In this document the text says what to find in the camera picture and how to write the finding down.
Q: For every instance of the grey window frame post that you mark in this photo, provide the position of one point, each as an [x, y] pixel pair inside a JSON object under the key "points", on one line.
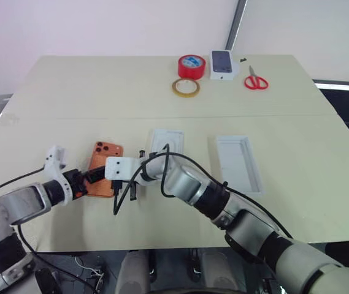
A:
{"points": [[237, 21]]}

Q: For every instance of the grey rounded robot leg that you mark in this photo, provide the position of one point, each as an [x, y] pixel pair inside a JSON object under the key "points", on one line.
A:
{"points": [[215, 271], [131, 271]]}

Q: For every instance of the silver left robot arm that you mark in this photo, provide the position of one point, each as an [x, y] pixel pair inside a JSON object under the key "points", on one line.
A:
{"points": [[24, 199]]}

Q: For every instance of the white box lid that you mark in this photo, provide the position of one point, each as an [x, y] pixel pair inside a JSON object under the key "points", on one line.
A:
{"points": [[168, 139]]}

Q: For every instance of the orange smartphone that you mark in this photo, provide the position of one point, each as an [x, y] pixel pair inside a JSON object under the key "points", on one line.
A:
{"points": [[106, 153]]}

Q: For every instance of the white printed phone box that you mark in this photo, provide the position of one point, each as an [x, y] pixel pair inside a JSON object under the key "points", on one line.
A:
{"points": [[222, 62]]}

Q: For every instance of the dark desk edge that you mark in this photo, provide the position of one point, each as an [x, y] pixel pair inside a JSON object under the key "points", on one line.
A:
{"points": [[339, 85]]}

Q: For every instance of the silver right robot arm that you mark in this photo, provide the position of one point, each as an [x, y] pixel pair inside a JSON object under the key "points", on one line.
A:
{"points": [[186, 180]]}

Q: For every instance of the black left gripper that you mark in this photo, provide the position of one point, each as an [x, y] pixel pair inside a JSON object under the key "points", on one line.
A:
{"points": [[76, 183]]}

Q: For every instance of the small black clip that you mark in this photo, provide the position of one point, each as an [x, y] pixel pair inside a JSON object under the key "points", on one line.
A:
{"points": [[243, 59]]}

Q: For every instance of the yellow clear tape roll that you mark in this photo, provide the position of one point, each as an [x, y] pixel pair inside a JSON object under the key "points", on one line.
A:
{"points": [[174, 88]]}

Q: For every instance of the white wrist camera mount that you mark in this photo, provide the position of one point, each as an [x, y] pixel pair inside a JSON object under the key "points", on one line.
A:
{"points": [[119, 168], [54, 159]]}

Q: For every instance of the white box tray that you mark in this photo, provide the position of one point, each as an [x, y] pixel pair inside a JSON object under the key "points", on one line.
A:
{"points": [[238, 165]]}

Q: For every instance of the red tape roll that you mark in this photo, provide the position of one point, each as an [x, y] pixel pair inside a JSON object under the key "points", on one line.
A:
{"points": [[189, 71]]}

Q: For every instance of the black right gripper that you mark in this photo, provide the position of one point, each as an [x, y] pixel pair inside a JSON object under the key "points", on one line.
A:
{"points": [[118, 185]]}

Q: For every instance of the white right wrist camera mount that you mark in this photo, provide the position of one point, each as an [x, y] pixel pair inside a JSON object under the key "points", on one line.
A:
{"points": [[119, 168]]}

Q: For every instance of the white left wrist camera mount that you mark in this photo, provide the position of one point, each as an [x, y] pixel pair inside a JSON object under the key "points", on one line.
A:
{"points": [[54, 159]]}

